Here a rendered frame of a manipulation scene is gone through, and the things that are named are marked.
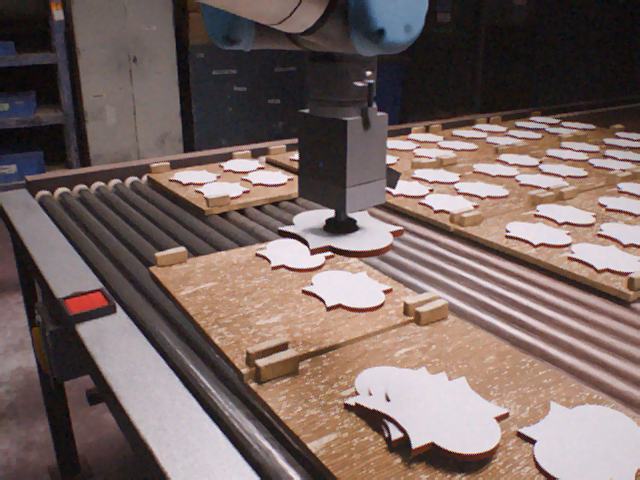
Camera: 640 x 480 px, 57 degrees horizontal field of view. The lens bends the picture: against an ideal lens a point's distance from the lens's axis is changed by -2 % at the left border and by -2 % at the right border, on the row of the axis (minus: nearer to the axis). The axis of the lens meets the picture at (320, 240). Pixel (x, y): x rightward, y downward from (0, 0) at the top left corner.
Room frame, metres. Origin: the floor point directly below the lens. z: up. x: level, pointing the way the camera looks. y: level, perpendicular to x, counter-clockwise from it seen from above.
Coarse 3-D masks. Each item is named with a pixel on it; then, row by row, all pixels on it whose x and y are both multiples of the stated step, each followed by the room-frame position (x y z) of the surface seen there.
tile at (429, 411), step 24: (408, 384) 0.60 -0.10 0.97; (432, 384) 0.60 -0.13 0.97; (456, 384) 0.60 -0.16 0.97; (384, 408) 0.55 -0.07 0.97; (408, 408) 0.55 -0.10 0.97; (432, 408) 0.55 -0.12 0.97; (456, 408) 0.55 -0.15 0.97; (480, 408) 0.55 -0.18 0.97; (408, 432) 0.51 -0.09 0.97; (432, 432) 0.51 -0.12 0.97; (456, 432) 0.51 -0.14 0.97; (480, 432) 0.51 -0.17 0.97; (456, 456) 0.48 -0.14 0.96; (480, 456) 0.48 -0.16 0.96
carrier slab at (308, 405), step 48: (384, 336) 0.76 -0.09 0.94; (432, 336) 0.76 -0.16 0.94; (480, 336) 0.76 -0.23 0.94; (288, 384) 0.64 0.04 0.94; (336, 384) 0.64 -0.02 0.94; (480, 384) 0.64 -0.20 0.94; (528, 384) 0.64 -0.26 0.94; (576, 384) 0.64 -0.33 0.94; (288, 432) 0.56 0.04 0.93; (336, 432) 0.55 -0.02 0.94
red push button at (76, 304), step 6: (90, 294) 0.91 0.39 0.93; (96, 294) 0.91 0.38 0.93; (66, 300) 0.89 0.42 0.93; (72, 300) 0.89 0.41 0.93; (78, 300) 0.89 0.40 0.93; (84, 300) 0.89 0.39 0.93; (90, 300) 0.89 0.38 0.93; (96, 300) 0.89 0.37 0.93; (102, 300) 0.89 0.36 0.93; (72, 306) 0.87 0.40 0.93; (78, 306) 0.87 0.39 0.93; (84, 306) 0.87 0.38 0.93; (90, 306) 0.87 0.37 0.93; (96, 306) 0.87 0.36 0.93; (72, 312) 0.85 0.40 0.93
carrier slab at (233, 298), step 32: (224, 256) 1.06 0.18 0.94; (192, 288) 0.92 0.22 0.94; (224, 288) 0.92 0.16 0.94; (256, 288) 0.92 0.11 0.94; (288, 288) 0.92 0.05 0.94; (192, 320) 0.82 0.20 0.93; (224, 320) 0.81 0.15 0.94; (256, 320) 0.81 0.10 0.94; (288, 320) 0.81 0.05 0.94; (320, 320) 0.81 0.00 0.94; (352, 320) 0.81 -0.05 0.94; (384, 320) 0.81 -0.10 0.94; (224, 352) 0.72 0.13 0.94; (320, 352) 0.73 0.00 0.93
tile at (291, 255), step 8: (280, 240) 1.12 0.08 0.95; (288, 240) 1.12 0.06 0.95; (272, 248) 1.08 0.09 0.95; (280, 248) 1.08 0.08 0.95; (288, 248) 1.08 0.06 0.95; (296, 248) 1.08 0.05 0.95; (304, 248) 1.08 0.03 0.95; (256, 256) 1.06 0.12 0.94; (264, 256) 1.05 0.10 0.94; (272, 256) 1.04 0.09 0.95; (280, 256) 1.04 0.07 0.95; (288, 256) 1.04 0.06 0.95; (296, 256) 1.04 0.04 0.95; (304, 256) 1.04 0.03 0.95; (312, 256) 1.04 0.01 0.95; (320, 256) 1.04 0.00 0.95; (328, 256) 1.05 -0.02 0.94; (272, 264) 1.00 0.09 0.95; (280, 264) 1.01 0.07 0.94; (288, 264) 1.00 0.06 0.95; (296, 264) 1.00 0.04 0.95; (304, 264) 1.00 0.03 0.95; (312, 264) 1.00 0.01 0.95; (320, 264) 1.01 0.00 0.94; (296, 272) 0.99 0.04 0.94; (304, 272) 0.99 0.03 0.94
